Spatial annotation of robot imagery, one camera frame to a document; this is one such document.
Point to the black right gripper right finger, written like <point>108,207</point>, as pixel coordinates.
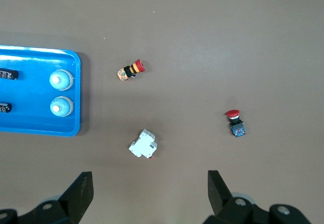
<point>222,203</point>

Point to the blue plastic tray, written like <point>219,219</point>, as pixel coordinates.
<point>33,95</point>

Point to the white circuit breaker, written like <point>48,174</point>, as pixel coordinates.
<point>141,144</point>

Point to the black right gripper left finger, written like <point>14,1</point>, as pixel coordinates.
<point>73,198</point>

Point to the brown table mat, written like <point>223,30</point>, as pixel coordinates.
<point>202,44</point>

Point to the light blue dome bell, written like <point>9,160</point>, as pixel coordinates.
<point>60,81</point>
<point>60,107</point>

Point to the red mushroom button black base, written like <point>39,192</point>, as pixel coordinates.
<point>236,126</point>

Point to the dark brown cylindrical capacitor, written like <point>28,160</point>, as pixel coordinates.
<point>8,74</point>
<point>5,108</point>

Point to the red yellow emergency stop button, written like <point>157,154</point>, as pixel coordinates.
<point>129,70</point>

